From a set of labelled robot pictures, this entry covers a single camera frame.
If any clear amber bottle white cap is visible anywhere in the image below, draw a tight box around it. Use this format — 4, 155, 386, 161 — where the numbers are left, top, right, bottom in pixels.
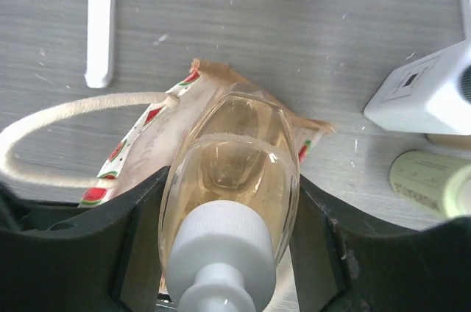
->
158, 83, 300, 311

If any pale green cylindrical bottle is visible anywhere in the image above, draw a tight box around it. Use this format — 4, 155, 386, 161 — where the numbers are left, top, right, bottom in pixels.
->
389, 151, 470, 219

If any watermelon print canvas bag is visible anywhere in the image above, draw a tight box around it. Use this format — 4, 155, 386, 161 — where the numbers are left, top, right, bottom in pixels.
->
0, 57, 338, 210

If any white metal clothes rack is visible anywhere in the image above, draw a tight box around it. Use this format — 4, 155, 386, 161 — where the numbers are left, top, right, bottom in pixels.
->
75, 0, 471, 89

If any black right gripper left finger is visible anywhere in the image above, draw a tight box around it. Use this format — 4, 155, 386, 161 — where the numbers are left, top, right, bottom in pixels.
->
1, 168, 171, 311

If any white square bottle black cap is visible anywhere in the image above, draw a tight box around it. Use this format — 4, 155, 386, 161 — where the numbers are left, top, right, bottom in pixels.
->
364, 40, 470, 135

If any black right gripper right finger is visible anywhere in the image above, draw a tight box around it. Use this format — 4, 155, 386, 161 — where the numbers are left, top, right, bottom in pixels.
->
290, 178, 470, 311

